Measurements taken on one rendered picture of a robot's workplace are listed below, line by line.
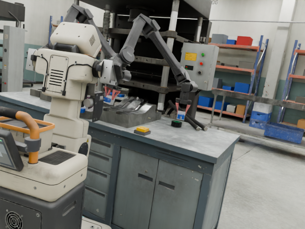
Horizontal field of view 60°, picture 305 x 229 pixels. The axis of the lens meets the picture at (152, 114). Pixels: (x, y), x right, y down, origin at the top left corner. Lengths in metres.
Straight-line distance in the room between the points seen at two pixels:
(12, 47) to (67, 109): 4.62
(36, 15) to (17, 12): 3.40
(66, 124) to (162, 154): 0.60
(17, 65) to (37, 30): 3.85
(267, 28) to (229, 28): 1.07
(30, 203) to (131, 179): 0.85
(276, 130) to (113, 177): 3.77
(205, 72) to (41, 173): 1.74
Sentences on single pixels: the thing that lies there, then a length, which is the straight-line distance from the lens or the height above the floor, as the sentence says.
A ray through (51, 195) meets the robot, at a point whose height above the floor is 0.72.
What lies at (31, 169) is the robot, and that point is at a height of 0.80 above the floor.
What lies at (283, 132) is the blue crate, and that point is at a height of 0.38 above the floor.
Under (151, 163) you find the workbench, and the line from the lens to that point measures 1.71.
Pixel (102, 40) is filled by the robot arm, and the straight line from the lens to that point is 1.87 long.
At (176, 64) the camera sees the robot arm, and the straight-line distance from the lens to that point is 1.73.
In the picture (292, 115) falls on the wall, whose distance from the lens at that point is 8.08.
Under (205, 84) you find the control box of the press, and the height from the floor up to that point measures 1.13.
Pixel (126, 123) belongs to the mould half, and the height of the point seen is 0.83.
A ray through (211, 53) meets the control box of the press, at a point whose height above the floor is 1.39.
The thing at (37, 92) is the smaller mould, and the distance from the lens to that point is 2.59.
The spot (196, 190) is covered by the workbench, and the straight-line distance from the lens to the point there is 1.63.
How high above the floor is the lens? 1.24
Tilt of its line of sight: 11 degrees down
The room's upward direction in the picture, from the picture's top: 8 degrees clockwise
